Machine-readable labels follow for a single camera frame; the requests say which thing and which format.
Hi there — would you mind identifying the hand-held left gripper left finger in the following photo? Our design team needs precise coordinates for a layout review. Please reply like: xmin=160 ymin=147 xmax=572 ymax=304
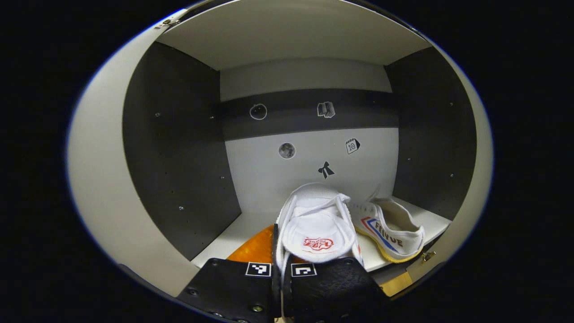
xmin=177 ymin=223 xmax=281 ymax=323

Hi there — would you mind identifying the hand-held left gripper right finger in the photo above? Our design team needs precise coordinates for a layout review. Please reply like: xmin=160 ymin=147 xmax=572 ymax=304
xmin=283 ymin=256 xmax=391 ymax=323

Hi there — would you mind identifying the white canvas shoe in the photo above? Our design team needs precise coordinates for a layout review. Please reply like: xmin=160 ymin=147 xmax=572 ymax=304
xmin=350 ymin=186 xmax=426 ymax=263
xmin=274 ymin=183 xmax=365 ymax=274

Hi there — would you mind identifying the light grey cabinet door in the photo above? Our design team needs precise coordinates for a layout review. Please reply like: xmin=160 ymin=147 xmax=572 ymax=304
xmin=66 ymin=9 xmax=200 ymax=297
xmin=406 ymin=34 xmax=495 ymax=297

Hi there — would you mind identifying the grey shoe cabinet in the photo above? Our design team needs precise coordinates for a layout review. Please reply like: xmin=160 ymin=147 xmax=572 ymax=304
xmin=121 ymin=0 xmax=478 ymax=288

